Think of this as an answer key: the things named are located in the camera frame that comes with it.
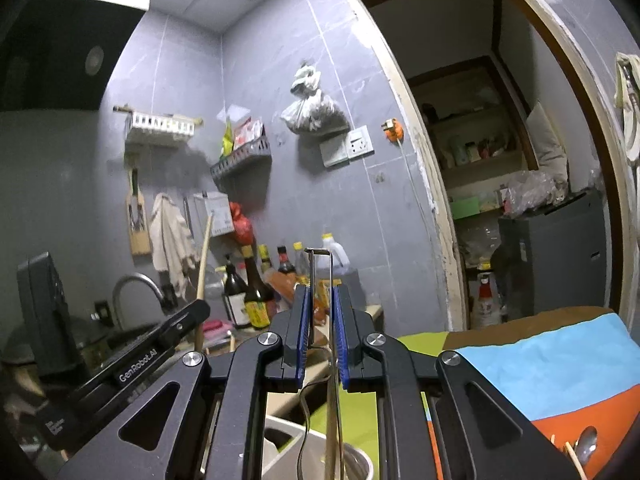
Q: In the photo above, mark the black range hood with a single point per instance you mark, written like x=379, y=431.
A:
x=60, y=50

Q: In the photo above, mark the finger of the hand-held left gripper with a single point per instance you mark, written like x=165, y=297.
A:
x=187, y=320

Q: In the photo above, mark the colourful patchwork cloth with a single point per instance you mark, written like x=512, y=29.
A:
x=550, y=360

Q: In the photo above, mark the crumpled clear plastic bag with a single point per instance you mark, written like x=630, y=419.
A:
x=535, y=192

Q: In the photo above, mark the metal spoon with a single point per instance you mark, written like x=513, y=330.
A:
x=587, y=442

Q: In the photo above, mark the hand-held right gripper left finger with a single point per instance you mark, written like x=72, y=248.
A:
x=300, y=330

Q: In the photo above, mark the cream rubber gloves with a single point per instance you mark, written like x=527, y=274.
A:
x=627, y=100

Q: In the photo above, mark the wooden knife holder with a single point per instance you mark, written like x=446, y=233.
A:
x=139, y=220

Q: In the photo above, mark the white wall socket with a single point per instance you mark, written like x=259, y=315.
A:
x=347, y=149

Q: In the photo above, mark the small bottle yellow cap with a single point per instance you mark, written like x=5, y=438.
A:
x=301, y=260

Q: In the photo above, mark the green snack packet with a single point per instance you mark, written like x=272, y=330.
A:
x=227, y=140

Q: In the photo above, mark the dark grey cabinet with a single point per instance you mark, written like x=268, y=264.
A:
x=550, y=260

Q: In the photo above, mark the white wall box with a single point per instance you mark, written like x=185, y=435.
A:
x=217, y=212

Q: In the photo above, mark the dark bottle yellow label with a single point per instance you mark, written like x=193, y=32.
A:
x=257, y=300

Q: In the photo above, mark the wooden shelf unit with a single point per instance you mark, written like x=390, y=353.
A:
x=475, y=165

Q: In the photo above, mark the orange wall plug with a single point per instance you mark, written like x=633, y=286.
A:
x=392, y=129

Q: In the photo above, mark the white slotted wall basket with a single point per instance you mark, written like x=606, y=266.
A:
x=160, y=127

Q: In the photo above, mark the beige towel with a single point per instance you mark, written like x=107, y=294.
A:
x=170, y=240

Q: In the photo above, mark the pink sponge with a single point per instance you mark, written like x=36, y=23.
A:
x=217, y=329

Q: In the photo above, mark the red snack packet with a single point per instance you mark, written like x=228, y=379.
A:
x=247, y=135

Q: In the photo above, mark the red plastic bag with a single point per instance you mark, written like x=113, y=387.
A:
x=242, y=227

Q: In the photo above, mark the small dark bottle red cap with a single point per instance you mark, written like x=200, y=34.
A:
x=285, y=262

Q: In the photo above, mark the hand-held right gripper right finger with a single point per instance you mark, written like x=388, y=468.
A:
x=341, y=330

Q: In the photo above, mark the white bottle red label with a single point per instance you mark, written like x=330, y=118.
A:
x=486, y=300

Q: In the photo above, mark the white plastic utensil basket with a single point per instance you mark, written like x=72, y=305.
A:
x=285, y=462

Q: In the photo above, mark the worn door frame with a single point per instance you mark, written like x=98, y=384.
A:
x=435, y=200

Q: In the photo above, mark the hanging clear plastic bag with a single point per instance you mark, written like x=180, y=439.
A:
x=312, y=110

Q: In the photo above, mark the grey wall shelf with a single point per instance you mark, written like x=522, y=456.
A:
x=240, y=160

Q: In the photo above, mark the dark bottle white label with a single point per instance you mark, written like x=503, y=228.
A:
x=235, y=295

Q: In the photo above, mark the wooden chopstick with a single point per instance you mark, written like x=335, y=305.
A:
x=205, y=260
x=575, y=460

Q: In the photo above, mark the curved metal faucet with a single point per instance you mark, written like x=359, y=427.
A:
x=135, y=282

